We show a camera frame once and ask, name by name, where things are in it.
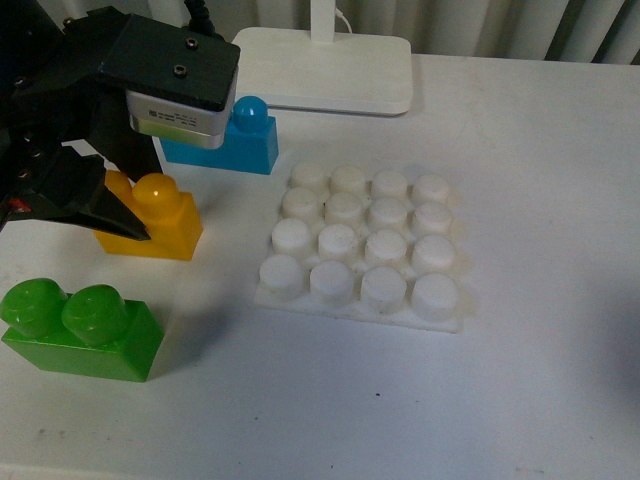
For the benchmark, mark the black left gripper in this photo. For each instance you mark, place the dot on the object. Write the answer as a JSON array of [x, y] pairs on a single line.
[[64, 112]]

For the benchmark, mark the yellow two-stud block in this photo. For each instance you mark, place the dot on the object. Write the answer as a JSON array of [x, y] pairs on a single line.
[[169, 215]]

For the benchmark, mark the blue three-stud block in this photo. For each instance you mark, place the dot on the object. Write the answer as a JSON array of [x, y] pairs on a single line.
[[250, 143]]

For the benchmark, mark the green two-stud block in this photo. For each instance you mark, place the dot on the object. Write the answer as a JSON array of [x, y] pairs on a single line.
[[93, 332]]

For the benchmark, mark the white desk lamp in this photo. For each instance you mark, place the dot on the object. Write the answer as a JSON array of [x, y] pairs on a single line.
[[325, 71]]

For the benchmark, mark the grey pleated curtain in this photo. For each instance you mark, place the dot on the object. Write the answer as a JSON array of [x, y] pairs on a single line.
[[605, 32]]

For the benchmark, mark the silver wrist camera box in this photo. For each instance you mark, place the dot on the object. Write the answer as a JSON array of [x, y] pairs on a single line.
[[177, 122]]

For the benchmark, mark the white studded base plate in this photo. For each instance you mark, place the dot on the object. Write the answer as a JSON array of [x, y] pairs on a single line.
[[376, 249]]

